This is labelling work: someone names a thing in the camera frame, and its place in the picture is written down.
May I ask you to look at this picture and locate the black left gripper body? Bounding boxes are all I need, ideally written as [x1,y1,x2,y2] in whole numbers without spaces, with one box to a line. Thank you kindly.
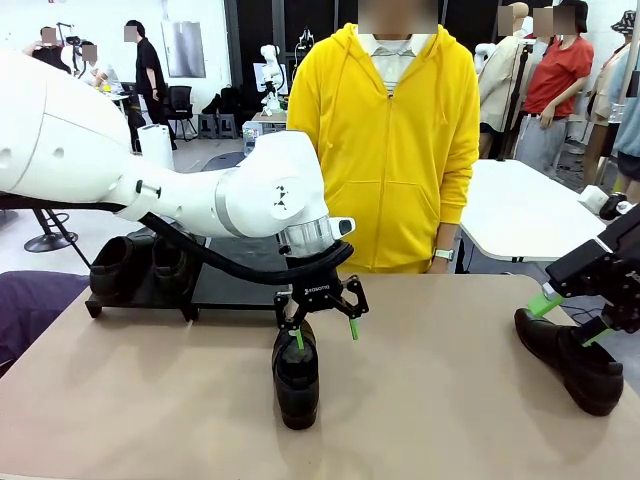
[291,279,350,312]

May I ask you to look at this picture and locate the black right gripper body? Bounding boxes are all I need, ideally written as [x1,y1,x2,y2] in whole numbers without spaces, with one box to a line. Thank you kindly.
[602,203,640,332]

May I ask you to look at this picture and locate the black pointed leather shoe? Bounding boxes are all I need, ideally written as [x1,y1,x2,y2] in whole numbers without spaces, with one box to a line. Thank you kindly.
[514,307,625,417]
[271,319,321,430]

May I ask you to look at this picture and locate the black elastic strap loafer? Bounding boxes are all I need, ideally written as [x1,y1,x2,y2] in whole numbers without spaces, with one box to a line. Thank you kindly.
[151,234,194,296]
[88,235,151,304]

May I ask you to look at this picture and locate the person left forearm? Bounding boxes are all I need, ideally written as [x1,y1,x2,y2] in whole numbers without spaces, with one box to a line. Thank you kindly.
[433,149,476,251]

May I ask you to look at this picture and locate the black shoe stand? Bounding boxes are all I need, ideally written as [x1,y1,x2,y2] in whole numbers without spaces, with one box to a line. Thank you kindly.
[83,232,282,322]

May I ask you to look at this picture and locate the white side table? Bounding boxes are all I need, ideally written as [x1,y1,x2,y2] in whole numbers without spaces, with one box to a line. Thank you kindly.
[457,158,609,264]

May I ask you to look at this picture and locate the person in yellow hoodie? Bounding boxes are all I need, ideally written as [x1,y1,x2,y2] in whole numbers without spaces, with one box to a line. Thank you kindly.
[286,19,482,275]

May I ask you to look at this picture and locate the black tripod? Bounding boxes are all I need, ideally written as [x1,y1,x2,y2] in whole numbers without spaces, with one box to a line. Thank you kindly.
[499,42,534,162]

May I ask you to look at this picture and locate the black bag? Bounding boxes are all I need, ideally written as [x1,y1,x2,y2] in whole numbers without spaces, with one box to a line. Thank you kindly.
[201,87,242,117]

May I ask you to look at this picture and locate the white air purifier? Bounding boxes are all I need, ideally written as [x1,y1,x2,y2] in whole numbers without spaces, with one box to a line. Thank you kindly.
[136,124,176,171]

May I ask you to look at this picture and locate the black office chair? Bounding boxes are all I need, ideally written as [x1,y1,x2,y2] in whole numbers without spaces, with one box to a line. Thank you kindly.
[166,84,197,139]

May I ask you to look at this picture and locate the white striped polo shirt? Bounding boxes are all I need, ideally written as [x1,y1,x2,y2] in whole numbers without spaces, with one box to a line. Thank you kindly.
[357,32,431,96]

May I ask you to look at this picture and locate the purple fabric seat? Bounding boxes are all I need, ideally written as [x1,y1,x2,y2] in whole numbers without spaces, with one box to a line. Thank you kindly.
[0,269,92,369]

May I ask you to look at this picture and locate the black bar stool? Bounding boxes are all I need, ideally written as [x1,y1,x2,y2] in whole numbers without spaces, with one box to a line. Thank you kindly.
[23,207,80,254]

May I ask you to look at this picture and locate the person in black clothes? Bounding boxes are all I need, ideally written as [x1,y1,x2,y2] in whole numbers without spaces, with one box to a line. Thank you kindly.
[123,19,179,151]

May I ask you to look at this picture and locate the blurred person head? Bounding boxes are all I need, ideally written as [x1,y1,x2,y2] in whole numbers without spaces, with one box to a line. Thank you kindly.
[357,0,439,37]

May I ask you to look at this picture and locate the person in white shirt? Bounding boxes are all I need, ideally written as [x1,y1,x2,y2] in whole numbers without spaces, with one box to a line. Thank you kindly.
[79,43,124,96]

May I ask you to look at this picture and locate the person in black shirt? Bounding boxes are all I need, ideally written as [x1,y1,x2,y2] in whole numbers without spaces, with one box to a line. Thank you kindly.
[22,25,71,76]

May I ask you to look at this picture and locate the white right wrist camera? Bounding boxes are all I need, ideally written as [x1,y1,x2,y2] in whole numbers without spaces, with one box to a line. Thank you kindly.
[578,185,630,222]

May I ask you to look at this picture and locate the black left arm hose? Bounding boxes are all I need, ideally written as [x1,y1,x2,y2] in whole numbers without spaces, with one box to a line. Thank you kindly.
[0,192,355,287]

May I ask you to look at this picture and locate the silver wall panel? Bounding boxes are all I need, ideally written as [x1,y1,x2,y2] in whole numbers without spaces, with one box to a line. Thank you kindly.
[160,20,207,79]

